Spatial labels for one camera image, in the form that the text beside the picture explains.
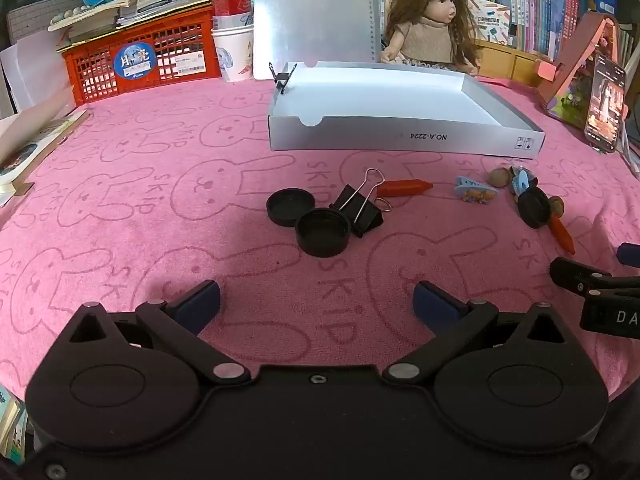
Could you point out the brown walnut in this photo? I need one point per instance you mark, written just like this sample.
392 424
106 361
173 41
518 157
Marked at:
556 205
499 178

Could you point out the white paper sheet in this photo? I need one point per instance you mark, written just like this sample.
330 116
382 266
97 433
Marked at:
30 80

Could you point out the red crayon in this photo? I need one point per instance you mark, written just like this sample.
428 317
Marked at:
400 188

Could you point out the open book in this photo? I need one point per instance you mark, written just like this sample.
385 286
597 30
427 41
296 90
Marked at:
30 150

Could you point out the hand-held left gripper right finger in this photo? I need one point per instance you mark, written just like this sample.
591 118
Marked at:
435 305

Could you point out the row of upright books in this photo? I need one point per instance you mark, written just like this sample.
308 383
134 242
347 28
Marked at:
540 0

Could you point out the pink rabbit print towel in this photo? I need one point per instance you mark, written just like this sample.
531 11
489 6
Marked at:
150 210

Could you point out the white printed cardboard box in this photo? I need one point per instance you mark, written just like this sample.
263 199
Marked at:
492 20

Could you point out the large black binder clip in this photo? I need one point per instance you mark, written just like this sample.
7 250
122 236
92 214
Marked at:
357 212

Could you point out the wooden shelf box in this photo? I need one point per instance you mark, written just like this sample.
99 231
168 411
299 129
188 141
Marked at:
515 62

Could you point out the brown-haired doll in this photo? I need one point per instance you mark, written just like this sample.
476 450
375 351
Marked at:
430 35

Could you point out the black smartphone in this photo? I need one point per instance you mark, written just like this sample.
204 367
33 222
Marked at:
605 105

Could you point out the printed booklet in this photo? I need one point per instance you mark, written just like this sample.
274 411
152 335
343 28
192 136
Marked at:
10 425

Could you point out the light blue hair clip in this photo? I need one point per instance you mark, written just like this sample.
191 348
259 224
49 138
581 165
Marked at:
522 180

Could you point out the red plastic crate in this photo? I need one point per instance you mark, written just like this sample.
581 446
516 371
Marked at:
90 72

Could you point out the orange crayon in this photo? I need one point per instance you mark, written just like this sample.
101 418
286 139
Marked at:
561 232

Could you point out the pink wooden house stand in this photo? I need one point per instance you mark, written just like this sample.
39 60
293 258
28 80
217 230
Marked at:
580 45

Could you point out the red drink can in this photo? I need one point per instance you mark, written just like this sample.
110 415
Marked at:
230 2

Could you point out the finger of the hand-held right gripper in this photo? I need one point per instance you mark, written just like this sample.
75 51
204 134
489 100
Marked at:
570 272
629 252

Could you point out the small black binder clip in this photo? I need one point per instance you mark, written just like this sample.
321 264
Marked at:
282 80

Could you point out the white paper cup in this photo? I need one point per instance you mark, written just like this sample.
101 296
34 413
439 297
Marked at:
235 55

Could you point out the translucent plastic clipboard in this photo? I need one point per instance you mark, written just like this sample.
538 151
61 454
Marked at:
310 10

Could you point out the black bottle cap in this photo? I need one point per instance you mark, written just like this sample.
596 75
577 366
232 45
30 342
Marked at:
534 207
290 207
322 235

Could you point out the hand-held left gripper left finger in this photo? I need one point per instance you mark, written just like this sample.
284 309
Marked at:
200 305

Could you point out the grey cardboard box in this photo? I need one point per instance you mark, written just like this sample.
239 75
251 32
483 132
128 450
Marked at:
380 135

